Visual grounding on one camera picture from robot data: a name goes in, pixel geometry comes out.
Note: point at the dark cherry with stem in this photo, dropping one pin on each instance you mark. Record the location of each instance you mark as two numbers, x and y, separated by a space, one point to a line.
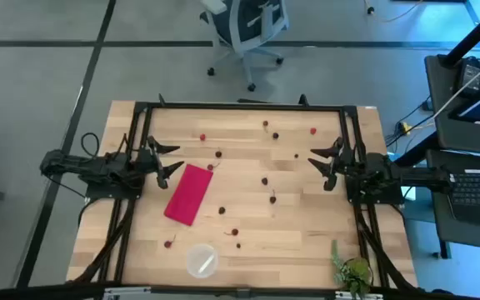
218 154
272 200

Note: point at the black rounded frame bracket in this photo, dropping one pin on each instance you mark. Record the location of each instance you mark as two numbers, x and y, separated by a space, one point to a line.
161 100
303 100

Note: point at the green artificial plant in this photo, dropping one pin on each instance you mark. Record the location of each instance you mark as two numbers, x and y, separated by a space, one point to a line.
354 271

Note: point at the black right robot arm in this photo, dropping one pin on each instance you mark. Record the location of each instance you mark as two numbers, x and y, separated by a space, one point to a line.
415 177

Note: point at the yellow power plug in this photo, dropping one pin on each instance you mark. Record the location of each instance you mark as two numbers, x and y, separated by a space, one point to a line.
405 127

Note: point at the black power adapter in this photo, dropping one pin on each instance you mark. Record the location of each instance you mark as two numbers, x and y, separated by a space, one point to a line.
470 75

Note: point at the red folded cloth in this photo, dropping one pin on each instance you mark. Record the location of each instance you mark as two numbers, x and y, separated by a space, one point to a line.
190 196

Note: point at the black diagonal stand pole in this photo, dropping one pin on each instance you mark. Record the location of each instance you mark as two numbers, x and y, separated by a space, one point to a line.
473 37

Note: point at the black laptop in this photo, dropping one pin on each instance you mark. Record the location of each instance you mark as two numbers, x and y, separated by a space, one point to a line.
477 196

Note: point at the black side desk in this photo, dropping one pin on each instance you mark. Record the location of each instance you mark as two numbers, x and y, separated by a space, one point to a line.
438 221
440 125

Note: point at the white grey office chair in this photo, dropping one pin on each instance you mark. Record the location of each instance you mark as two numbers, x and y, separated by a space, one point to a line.
244 25

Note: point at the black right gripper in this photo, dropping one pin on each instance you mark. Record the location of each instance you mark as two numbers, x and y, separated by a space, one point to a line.
344 162

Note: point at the silver aluminium bracket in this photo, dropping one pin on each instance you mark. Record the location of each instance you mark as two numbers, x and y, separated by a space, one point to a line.
358 296
127 293

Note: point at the clear plastic tub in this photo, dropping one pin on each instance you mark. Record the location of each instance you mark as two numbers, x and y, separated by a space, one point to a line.
201 260

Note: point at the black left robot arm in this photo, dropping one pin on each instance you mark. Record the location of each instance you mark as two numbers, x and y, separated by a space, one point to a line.
81 164

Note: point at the blackberry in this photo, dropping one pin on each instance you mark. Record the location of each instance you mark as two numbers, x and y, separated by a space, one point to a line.
264 181
221 210

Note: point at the red cherry with stem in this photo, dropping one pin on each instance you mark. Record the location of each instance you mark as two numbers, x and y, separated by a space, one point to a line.
210 167
167 244
265 123
234 231

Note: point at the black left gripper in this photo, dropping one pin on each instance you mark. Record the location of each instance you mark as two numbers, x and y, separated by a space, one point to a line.
148 160

